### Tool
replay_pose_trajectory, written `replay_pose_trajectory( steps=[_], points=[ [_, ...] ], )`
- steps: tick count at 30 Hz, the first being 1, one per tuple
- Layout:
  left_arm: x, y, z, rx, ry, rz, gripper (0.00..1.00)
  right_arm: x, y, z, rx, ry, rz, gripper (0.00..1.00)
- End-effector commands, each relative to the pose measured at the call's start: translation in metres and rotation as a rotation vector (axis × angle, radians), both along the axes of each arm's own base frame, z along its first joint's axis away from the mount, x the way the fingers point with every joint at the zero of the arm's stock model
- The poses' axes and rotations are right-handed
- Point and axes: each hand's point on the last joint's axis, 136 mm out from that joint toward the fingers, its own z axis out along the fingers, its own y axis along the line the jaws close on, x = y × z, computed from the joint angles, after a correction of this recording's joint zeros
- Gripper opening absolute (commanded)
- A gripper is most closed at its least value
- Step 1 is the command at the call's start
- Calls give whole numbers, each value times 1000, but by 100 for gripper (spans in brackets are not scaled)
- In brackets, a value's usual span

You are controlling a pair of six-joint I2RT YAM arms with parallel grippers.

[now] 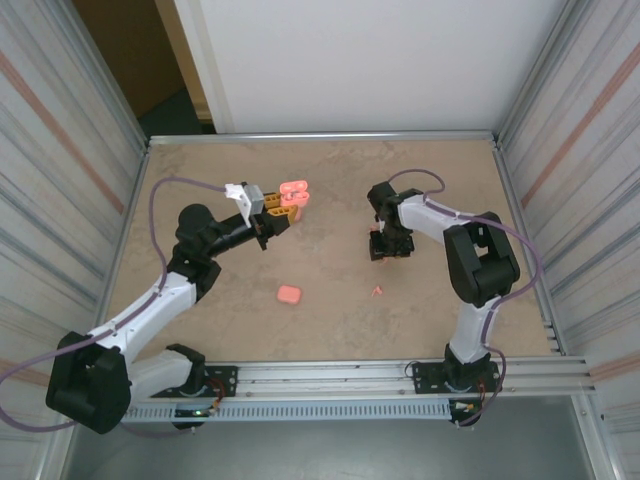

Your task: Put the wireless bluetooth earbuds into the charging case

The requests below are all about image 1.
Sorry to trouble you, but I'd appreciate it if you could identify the small black electronics box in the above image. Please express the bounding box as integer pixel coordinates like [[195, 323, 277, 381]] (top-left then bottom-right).
[[448, 398, 485, 430], [172, 405, 222, 432]]

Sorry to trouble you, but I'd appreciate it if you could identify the brown wooden door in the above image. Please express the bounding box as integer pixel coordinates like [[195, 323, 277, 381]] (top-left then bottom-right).
[[73, 0, 201, 121]]

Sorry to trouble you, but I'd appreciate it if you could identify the aluminium side frame bar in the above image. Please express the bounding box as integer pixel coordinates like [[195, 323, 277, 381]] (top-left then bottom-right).
[[102, 143, 154, 284], [491, 141, 569, 357]]

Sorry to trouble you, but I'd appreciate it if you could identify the aluminium cross frame bar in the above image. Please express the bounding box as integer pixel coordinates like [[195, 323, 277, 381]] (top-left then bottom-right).
[[147, 130, 501, 147]]

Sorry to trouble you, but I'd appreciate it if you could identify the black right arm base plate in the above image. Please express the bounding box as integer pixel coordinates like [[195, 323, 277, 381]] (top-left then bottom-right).
[[408, 360, 502, 397]]

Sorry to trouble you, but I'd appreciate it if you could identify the white door frame trim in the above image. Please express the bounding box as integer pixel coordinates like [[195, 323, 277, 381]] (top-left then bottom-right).
[[172, 0, 236, 135]]

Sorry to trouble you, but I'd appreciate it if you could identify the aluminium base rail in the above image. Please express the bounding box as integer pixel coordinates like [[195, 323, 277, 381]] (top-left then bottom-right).
[[124, 355, 599, 401]]

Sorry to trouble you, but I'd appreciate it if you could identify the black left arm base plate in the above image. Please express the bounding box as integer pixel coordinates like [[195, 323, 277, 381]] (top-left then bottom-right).
[[148, 364, 239, 399]]

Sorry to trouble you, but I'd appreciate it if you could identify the aluminium corner post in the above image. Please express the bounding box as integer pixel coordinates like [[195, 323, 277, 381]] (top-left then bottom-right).
[[62, 0, 151, 146], [492, 0, 590, 144]]

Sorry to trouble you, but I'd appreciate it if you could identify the slotted grey cable duct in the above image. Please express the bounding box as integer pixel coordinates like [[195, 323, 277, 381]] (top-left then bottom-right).
[[122, 402, 454, 424]]

